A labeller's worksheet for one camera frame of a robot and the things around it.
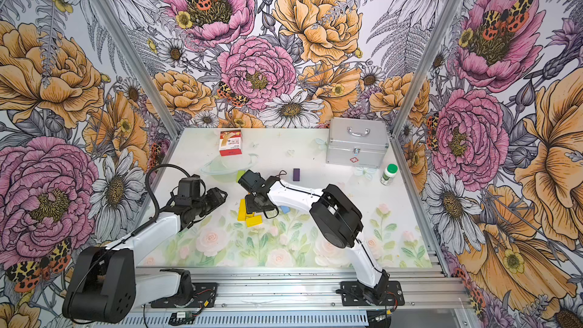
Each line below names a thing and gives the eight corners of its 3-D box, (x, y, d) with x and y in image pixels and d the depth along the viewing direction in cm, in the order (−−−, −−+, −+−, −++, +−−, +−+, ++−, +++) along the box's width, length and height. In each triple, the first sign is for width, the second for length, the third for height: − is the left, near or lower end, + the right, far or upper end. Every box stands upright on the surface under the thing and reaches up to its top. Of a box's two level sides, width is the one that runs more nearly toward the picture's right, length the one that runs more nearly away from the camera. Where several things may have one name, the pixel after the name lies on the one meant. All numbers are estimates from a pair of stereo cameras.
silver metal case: (327, 168, 110) (331, 144, 97) (323, 128, 128) (326, 103, 115) (383, 168, 110) (395, 144, 97) (371, 128, 128) (380, 104, 115)
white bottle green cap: (381, 186, 104) (388, 173, 96) (378, 177, 107) (385, 163, 99) (392, 186, 104) (399, 173, 96) (389, 177, 107) (396, 163, 99)
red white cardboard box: (219, 157, 112) (217, 153, 109) (221, 135, 121) (219, 131, 119) (241, 154, 113) (240, 150, 111) (241, 132, 122) (240, 128, 120)
